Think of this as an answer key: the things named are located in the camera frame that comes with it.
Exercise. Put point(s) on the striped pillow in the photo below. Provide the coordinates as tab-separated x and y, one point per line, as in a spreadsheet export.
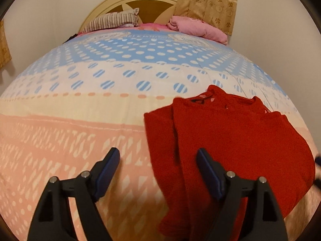
128	18

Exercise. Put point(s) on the red knitted sweater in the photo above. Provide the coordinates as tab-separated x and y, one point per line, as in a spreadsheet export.
239	133

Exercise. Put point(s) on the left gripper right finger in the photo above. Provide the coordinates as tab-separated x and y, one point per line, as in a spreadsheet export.
263	218

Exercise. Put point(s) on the pink bed sheet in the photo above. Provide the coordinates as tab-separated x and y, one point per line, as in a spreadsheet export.
146	27

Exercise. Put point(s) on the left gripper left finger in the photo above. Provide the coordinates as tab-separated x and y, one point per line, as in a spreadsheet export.
52	219

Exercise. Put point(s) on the cream wooden headboard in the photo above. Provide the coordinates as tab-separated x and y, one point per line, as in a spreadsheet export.
151	11

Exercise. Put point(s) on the pink folded blanket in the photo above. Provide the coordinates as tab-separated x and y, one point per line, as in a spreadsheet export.
197	28

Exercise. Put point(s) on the polka dot bed quilt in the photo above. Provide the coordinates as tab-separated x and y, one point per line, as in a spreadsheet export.
67	109

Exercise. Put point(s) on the beige curtain at left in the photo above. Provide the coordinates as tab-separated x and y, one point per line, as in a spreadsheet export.
5	56

